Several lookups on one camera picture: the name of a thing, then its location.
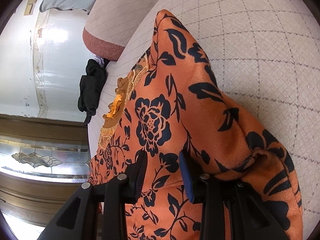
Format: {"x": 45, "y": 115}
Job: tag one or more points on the orange black floral garment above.
{"x": 170, "y": 103}

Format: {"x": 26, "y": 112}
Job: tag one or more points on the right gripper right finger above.
{"x": 230, "y": 209}

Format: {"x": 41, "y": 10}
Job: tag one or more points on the pink bolster with red end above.
{"x": 111, "y": 24}

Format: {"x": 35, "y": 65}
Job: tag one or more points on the black garment on bed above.
{"x": 91, "y": 86}

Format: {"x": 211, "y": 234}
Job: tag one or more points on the wooden door with glass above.
{"x": 42, "y": 164}

